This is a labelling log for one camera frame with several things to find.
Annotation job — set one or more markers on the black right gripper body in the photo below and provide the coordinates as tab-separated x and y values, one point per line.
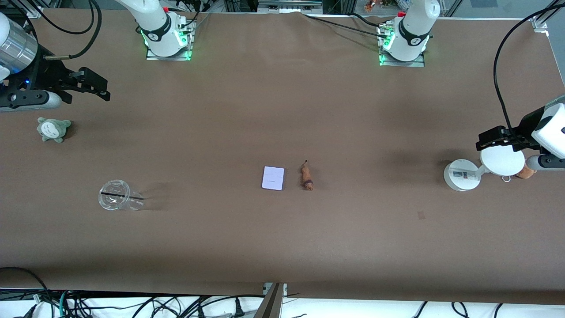
45	72

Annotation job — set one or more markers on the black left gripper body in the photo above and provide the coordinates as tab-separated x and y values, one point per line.
523	126

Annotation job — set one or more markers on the brown toy dog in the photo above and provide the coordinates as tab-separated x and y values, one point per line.
306	176

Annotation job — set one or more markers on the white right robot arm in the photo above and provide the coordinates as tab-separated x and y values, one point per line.
154	22

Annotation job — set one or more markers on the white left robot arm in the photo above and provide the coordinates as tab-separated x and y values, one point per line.
410	31

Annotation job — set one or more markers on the grey green plush toy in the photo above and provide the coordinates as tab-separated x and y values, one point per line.
52	129

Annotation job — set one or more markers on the white round desk lamp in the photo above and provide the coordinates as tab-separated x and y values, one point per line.
461	176

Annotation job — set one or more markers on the thin black straw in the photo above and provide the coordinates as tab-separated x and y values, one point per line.
112	194

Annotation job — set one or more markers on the clear plastic cup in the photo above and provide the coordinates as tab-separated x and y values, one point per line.
115	196

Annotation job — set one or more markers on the small orange toy figure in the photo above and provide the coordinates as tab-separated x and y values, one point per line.
370	6

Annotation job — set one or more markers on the grey power strip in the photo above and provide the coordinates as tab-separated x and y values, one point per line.
287	6

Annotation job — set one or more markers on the black power plug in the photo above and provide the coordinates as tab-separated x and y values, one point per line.
239	309

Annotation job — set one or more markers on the metal corner bracket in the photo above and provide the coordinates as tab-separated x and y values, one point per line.
540	24
34	13

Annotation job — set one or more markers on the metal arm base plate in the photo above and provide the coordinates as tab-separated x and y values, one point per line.
170	57
417	63

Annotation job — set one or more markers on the aluminium frame post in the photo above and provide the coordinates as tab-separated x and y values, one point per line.
271	304

